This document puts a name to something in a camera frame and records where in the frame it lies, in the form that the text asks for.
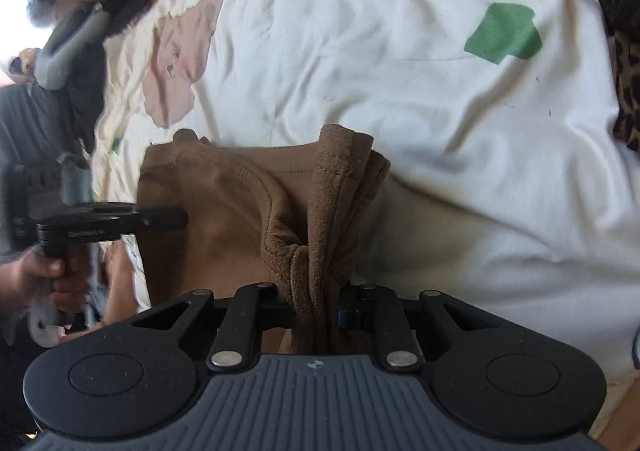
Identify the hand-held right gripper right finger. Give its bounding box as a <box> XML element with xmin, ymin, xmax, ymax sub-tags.
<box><xmin>336</xmin><ymin>283</ymin><xmax>496</xmax><ymax>373</ymax></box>

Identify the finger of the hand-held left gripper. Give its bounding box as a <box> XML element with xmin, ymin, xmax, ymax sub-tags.
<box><xmin>133</xmin><ymin>208</ymin><xmax>190</xmax><ymax>235</ymax></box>

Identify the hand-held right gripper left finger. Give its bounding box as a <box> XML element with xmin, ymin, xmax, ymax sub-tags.
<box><xmin>131</xmin><ymin>281</ymin><xmax>296</xmax><ymax>373</ymax></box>

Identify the brown printed t-shirt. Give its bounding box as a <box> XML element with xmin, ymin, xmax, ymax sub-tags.
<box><xmin>135</xmin><ymin>124</ymin><xmax>392</xmax><ymax>357</ymax></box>

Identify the stack of dark patterned clothes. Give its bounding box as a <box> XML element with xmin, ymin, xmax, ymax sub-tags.
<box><xmin>577</xmin><ymin>0</ymin><xmax>640</xmax><ymax>154</ymax></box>

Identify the person's left hand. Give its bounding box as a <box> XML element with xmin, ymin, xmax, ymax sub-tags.
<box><xmin>0</xmin><ymin>252</ymin><xmax>96</xmax><ymax>316</ymax></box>

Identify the person's bare leg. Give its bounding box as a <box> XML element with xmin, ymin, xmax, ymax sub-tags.
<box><xmin>102</xmin><ymin>241</ymin><xmax>153</xmax><ymax>329</ymax></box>

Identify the dark grey garment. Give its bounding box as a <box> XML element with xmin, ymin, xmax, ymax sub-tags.
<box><xmin>0</xmin><ymin>84</ymin><xmax>93</xmax><ymax>172</ymax></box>

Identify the black garment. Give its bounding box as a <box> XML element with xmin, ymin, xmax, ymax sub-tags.
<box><xmin>65</xmin><ymin>0</ymin><xmax>151</xmax><ymax>152</ymax></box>

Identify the small plush toy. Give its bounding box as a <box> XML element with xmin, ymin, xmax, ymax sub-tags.
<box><xmin>7</xmin><ymin>47</ymin><xmax>43</xmax><ymax>79</ymax></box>

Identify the light grey padded garment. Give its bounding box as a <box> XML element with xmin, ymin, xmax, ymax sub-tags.
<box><xmin>32</xmin><ymin>4</ymin><xmax>113</xmax><ymax>92</ymax></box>

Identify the white bear-print bed sheet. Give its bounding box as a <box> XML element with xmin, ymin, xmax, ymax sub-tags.
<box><xmin>92</xmin><ymin>0</ymin><xmax>640</xmax><ymax>432</ymax></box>

